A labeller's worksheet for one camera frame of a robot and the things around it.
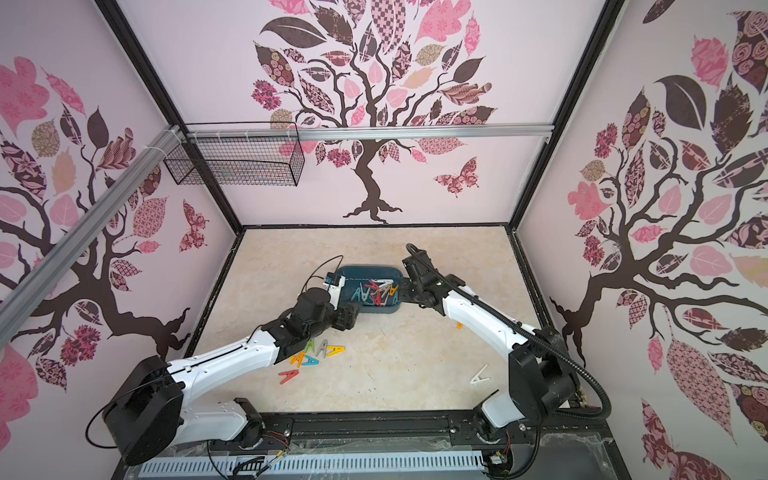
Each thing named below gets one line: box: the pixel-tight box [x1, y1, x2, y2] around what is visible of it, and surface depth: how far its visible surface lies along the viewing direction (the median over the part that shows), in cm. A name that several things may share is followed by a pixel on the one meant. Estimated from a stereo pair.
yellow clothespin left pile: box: [326, 345, 346, 357], surface depth 89 cm
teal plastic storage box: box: [336, 265, 403, 314], surface depth 102 cm
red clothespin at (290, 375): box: [278, 370, 299, 385], surface depth 85 cm
